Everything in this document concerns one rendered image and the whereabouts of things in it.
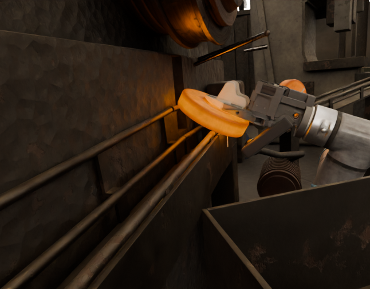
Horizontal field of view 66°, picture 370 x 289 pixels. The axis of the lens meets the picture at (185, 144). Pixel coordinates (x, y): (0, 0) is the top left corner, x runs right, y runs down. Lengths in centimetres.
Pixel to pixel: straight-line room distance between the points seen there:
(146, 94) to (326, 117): 33
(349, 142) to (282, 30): 280
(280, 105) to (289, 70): 271
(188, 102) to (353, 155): 32
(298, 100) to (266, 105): 6
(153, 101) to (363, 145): 38
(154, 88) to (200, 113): 10
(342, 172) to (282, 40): 279
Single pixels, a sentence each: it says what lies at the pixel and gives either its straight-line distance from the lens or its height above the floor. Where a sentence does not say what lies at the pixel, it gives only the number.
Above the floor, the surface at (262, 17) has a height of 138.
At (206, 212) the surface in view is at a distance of 22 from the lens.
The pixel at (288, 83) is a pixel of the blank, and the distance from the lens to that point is 106.
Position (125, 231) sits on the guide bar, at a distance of 28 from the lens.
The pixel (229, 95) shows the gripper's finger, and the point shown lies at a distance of 60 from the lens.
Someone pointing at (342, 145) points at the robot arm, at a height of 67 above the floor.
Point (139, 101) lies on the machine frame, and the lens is 49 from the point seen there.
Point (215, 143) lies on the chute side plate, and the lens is 54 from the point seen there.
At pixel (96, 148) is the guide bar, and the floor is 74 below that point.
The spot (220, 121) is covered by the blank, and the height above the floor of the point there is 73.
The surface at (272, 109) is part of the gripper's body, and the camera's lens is 58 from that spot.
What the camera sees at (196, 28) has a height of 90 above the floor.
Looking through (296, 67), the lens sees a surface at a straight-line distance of 328.
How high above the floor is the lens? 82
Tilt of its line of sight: 13 degrees down
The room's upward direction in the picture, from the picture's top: 5 degrees counter-clockwise
